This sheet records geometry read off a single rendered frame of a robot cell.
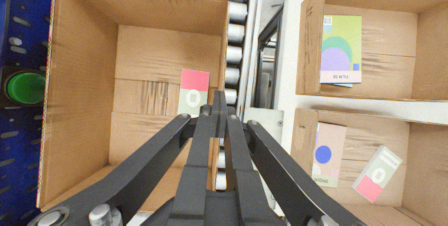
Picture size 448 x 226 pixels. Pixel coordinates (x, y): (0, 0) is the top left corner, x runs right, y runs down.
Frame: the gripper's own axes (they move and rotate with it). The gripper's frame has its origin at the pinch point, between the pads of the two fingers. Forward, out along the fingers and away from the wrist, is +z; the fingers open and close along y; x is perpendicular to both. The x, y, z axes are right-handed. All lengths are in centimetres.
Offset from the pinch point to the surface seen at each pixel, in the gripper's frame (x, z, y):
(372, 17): 21, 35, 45
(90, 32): 5.8, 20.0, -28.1
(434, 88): 3, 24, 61
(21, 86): -6.9, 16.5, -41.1
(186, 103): -9.1, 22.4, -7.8
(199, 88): -4.8, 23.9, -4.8
